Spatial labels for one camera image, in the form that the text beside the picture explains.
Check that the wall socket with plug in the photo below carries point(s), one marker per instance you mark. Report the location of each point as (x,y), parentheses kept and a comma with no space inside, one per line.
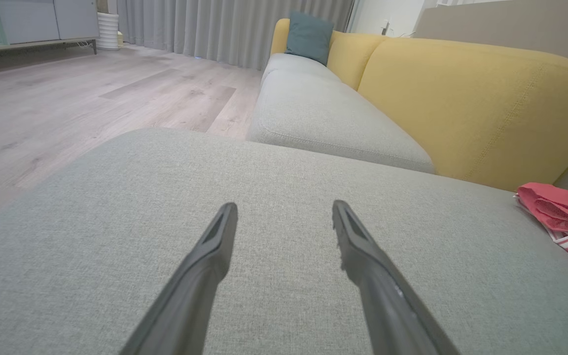
(386,27)

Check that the grey pleated curtain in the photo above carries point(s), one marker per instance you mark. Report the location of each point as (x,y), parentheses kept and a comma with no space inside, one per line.
(205,24)

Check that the pale sideboard cabinet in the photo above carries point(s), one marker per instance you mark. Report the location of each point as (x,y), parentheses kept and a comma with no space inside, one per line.
(27,19)

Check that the white ribbed cylinder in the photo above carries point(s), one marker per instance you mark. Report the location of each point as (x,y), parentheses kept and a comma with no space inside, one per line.
(107,32)

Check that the teal throw pillow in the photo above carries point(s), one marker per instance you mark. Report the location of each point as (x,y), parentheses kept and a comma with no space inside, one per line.
(308,37)

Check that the large grey ottoman cushion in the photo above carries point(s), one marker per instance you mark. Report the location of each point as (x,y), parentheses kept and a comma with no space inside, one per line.
(67,271)

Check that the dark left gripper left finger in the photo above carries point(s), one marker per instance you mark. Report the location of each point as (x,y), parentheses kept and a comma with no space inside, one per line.
(190,296)

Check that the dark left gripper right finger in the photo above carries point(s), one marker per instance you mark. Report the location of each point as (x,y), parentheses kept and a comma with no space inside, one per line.
(387,305)

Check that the yellow sofa back cushion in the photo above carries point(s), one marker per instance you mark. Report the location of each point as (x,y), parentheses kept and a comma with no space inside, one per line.
(353,54)
(461,108)

